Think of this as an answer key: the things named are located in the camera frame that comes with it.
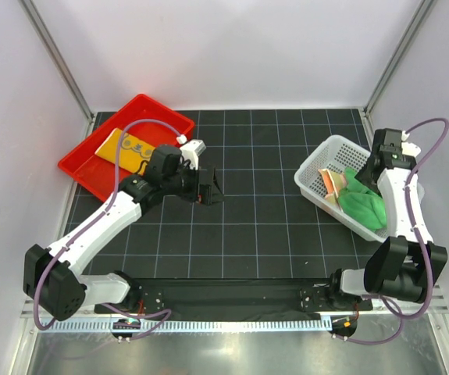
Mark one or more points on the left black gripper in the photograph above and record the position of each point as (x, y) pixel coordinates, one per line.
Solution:
(203, 193)

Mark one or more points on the orange beige towel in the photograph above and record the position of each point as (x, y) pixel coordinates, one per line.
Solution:
(334, 182)

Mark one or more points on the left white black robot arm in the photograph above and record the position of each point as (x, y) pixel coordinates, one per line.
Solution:
(54, 276)

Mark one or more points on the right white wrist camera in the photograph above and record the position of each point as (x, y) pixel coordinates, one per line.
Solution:
(409, 148)

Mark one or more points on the green towel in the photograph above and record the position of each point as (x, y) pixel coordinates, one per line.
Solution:
(362, 204)

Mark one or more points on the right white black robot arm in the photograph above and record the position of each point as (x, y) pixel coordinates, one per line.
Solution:
(408, 263)

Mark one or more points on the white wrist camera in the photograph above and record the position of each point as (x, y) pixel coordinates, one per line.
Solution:
(409, 148)
(191, 150)

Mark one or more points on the aluminium frame rail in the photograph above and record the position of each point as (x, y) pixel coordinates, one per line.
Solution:
(437, 304)

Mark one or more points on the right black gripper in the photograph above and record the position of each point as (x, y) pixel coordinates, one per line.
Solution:
(365, 178)

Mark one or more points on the slotted cable duct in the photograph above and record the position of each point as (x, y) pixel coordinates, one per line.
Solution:
(120, 324)

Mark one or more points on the yellow blue hello towel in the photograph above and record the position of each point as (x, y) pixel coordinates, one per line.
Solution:
(134, 153)

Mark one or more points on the white perforated plastic basket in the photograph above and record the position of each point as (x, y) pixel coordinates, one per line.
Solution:
(336, 154)

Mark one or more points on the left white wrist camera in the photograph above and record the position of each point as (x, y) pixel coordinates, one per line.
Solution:
(191, 150)

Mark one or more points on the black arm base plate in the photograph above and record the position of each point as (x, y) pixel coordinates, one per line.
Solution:
(244, 300)

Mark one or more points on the red plastic tray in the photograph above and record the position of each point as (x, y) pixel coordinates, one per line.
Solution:
(92, 163)

